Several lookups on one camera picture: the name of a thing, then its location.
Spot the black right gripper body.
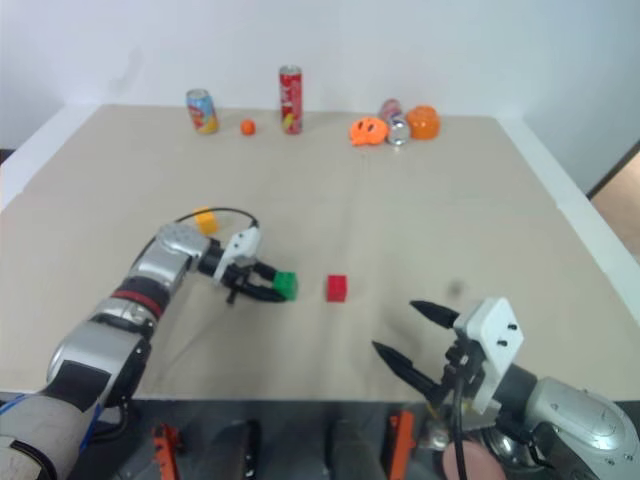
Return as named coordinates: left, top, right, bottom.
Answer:
left=439, top=331, right=490, bottom=409

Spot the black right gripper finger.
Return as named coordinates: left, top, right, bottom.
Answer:
left=370, top=341, right=444, bottom=404
left=409, top=299, right=461, bottom=332

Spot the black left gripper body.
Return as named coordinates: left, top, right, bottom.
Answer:
left=223, top=257, right=259, bottom=305

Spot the green cube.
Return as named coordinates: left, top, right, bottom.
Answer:
left=272, top=270, right=300, bottom=303

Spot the yellow cube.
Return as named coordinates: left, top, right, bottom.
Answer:
left=194, top=206, right=220, bottom=236

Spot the red cube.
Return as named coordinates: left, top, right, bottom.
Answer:
left=326, top=273, right=349, bottom=304

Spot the orange black clamp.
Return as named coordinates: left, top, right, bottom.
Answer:
left=388, top=408, right=416, bottom=480
left=151, top=422, right=182, bottom=480

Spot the beige table cover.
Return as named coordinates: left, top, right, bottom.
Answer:
left=0, top=103, right=640, bottom=402

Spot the yellow blue drink can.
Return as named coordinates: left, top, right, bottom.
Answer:
left=185, top=88, right=220, bottom=136

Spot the tall red drink can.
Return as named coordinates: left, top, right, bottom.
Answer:
left=278, top=64, right=306, bottom=137

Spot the orange pumpkin face toy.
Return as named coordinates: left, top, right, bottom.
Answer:
left=347, top=115, right=390, bottom=148

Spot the orange round fruit toy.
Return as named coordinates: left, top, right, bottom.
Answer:
left=405, top=103, right=443, bottom=142

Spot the silver pink drink can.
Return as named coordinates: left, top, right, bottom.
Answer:
left=381, top=98, right=413, bottom=148

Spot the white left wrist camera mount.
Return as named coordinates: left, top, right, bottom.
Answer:
left=213, top=227, right=264, bottom=287

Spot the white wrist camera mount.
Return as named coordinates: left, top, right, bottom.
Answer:
left=213, top=227, right=264, bottom=287
left=451, top=296, right=526, bottom=415

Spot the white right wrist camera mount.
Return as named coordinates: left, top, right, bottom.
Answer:
left=451, top=296, right=526, bottom=415

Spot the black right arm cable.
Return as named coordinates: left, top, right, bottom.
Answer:
left=449, top=367, right=471, bottom=480

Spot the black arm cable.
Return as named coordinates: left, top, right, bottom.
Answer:
left=449, top=367, right=471, bottom=480
left=171, top=206, right=261, bottom=232

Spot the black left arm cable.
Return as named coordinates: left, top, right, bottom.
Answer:
left=171, top=206, right=261, bottom=232

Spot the blue cable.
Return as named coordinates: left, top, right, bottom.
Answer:
left=0, top=393, right=103, bottom=454

